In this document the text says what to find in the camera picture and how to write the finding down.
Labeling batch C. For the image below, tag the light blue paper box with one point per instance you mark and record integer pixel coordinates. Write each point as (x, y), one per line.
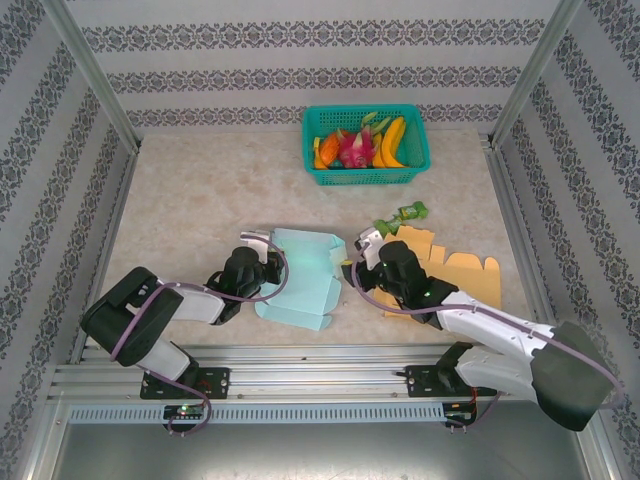
(305, 280)

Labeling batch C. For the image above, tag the yellow paper box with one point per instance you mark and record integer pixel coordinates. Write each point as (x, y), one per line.
(470, 280)

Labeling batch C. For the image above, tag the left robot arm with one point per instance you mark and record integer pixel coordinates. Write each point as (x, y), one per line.
(145, 325)

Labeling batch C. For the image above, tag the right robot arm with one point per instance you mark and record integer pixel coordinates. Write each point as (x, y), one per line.
(500, 325)

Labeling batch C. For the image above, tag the green biscuit packet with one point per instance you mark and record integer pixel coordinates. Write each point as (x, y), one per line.
(412, 210)
(387, 225)

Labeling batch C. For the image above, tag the teal plastic basket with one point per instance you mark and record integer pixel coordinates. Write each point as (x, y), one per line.
(365, 177)

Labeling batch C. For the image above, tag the orange toy fruit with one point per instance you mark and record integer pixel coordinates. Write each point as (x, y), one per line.
(330, 150)

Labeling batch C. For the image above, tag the pink dragon fruit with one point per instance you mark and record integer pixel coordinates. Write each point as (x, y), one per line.
(356, 147)

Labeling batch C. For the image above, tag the small yellow toy fruit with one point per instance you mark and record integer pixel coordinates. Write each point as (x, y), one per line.
(316, 150)

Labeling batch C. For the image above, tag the yellow banana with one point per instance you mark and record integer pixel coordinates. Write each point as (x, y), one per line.
(377, 150)
(392, 140)

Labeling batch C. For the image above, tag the small circuit board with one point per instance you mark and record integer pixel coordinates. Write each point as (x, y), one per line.
(460, 411)
(185, 411)

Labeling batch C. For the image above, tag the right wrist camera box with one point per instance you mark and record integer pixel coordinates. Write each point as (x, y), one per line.
(370, 240)

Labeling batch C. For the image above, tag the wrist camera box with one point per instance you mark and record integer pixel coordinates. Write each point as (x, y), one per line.
(370, 240)
(255, 237)

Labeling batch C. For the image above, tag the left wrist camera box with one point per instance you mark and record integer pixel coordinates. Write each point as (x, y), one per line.
(255, 237)

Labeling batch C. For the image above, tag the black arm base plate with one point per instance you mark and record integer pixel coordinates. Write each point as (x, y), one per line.
(215, 382)
(417, 380)

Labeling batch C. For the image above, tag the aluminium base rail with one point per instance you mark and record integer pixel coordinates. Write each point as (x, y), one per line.
(310, 375)

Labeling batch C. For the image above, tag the aluminium side rail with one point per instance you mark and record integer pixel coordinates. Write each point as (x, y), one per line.
(107, 250)
(520, 250)

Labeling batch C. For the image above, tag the aluminium frame post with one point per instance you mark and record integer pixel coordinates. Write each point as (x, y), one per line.
(85, 65)
(535, 70)

